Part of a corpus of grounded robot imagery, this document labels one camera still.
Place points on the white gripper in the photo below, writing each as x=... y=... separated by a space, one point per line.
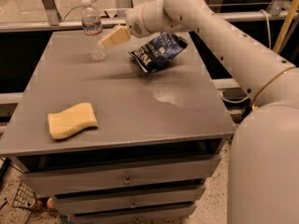
x=135 y=21

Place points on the clear plastic water bottle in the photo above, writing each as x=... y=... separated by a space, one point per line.
x=92 y=28

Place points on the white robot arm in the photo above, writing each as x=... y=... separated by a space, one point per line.
x=263 y=171

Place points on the yellow sponge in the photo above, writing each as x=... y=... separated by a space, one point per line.
x=71 y=121

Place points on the blue chip bag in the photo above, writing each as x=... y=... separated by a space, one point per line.
x=155 y=54

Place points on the grey drawer cabinet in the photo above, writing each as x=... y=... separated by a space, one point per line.
x=174 y=113

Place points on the top grey drawer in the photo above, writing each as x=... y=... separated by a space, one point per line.
x=136 y=173

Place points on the grey drawer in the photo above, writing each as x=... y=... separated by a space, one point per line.
x=128 y=199
x=136 y=173
x=138 y=214

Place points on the grey metal railing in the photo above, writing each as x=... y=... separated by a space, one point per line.
x=37 y=15

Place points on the middle grey drawer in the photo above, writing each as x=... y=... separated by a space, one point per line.
x=128 y=199

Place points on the bottom grey drawer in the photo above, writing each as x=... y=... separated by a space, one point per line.
x=138 y=214

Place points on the yellow frame stand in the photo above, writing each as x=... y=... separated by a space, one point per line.
x=286 y=25

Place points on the wire basket on floor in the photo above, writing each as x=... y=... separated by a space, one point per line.
x=25 y=198

